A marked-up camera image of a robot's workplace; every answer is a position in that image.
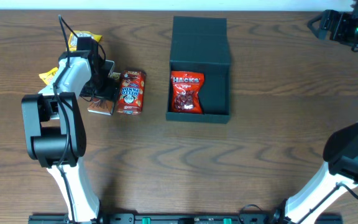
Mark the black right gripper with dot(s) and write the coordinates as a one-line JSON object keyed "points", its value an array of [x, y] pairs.
{"points": [[342, 18]]}

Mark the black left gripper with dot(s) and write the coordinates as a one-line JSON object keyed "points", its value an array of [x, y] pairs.
{"points": [[112, 91]]}

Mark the brown Pocky box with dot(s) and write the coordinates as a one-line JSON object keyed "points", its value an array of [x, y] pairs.
{"points": [[103, 102]]}

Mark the yellow snack bag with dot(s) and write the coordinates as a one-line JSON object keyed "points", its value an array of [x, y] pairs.
{"points": [[72, 41]]}

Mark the red Hacks candy bag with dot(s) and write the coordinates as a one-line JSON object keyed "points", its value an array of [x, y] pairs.
{"points": [[186, 86]]}

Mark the black foldable container box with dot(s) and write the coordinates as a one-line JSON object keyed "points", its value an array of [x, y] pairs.
{"points": [[200, 44]]}

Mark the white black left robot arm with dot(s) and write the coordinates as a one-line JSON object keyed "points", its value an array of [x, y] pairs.
{"points": [[55, 135]]}

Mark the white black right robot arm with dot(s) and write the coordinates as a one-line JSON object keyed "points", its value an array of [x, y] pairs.
{"points": [[339, 172]]}

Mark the red Hello Panda box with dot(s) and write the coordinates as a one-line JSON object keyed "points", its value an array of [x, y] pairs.
{"points": [[131, 93]]}

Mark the orange yellow candy packet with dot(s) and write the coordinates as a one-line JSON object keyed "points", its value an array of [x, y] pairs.
{"points": [[48, 76]]}

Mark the black mounting rail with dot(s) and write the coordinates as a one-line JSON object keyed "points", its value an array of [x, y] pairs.
{"points": [[129, 218]]}

